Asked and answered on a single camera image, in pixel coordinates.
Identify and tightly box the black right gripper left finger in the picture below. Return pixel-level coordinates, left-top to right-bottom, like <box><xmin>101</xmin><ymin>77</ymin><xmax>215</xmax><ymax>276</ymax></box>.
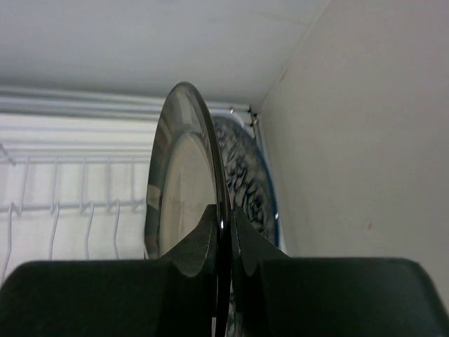
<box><xmin>1</xmin><ymin>205</ymin><xmax>219</xmax><ymax>336</ymax></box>

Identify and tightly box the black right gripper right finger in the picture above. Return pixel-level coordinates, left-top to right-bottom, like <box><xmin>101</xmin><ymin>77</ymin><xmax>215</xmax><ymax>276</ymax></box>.
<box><xmin>229</xmin><ymin>209</ymin><xmax>448</xmax><ymax>336</ymax></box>

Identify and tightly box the blue floral white plate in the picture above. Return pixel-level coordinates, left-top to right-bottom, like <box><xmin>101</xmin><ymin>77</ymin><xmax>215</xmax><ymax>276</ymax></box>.
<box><xmin>212</xmin><ymin>114</ymin><xmax>283</xmax><ymax>337</ymax></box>

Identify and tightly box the grey rim plate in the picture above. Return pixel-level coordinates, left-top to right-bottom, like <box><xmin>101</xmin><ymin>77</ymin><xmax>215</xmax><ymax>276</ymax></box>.
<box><xmin>144</xmin><ymin>81</ymin><xmax>232</xmax><ymax>336</ymax></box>

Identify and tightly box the white wire dish rack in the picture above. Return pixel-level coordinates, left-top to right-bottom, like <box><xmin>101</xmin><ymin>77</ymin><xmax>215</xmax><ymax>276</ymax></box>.
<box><xmin>1</xmin><ymin>146</ymin><xmax>149</xmax><ymax>278</ymax></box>

